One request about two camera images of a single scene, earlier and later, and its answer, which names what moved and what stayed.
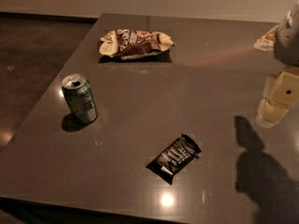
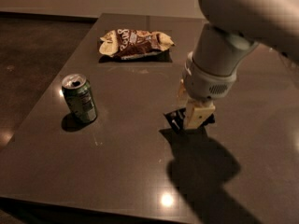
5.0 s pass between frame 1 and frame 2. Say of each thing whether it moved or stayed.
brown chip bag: stayed
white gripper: moved
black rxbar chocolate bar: moved
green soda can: stayed
